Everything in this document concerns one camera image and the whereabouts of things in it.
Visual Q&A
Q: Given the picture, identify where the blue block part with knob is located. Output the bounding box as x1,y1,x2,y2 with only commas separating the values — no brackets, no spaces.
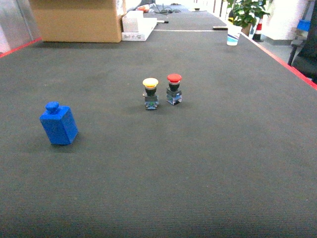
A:
39,101,78,145

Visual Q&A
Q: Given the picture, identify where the yellow mushroom push button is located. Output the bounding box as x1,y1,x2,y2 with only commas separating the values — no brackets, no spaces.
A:
142,78,159,110

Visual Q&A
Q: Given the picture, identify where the red mushroom push button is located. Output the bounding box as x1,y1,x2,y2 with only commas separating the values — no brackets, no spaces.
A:
166,73,182,106

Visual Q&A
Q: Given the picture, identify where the black conveyor belt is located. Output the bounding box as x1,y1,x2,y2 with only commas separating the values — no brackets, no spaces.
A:
0,11,317,238

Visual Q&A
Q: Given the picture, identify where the white flat box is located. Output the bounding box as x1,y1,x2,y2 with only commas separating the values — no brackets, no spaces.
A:
121,10,158,42

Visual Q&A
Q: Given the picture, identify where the white paper cup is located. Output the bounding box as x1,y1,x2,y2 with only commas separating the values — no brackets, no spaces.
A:
226,25,242,46

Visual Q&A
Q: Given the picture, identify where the red white traffic cone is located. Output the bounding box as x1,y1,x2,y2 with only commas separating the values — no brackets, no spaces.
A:
252,18,263,42

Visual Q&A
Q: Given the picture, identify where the green potted plant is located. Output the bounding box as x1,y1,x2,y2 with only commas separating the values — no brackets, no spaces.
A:
229,0,270,36

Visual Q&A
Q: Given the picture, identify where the large cardboard box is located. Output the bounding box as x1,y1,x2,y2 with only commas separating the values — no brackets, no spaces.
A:
29,0,126,43

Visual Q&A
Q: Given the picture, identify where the red conveyor side rail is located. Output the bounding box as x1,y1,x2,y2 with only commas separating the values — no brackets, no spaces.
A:
241,33,317,90

